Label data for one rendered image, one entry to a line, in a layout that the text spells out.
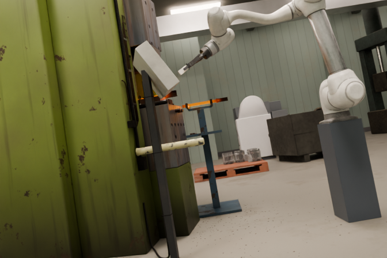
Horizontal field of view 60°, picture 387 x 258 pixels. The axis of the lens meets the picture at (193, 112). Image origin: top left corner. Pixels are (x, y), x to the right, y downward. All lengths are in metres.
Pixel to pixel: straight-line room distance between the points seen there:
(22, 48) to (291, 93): 8.14
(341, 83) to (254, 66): 7.65
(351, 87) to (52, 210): 1.90
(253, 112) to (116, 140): 4.62
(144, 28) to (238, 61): 7.24
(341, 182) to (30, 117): 1.96
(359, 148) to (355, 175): 0.16
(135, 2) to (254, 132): 4.42
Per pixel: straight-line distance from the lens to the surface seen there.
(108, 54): 2.22
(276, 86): 9.65
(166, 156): 2.34
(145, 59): 1.79
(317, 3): 2.12
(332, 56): 2.09
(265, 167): 4.90
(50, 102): 2.28
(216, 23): 2.04
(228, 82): 9.42
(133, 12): 2.53
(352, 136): 2.23
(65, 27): 2.41
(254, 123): 6.47
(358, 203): 2.28
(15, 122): 2.42
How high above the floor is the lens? 0.66
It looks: 4 degrees up
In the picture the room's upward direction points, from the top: 10 degrees counter-clockwise
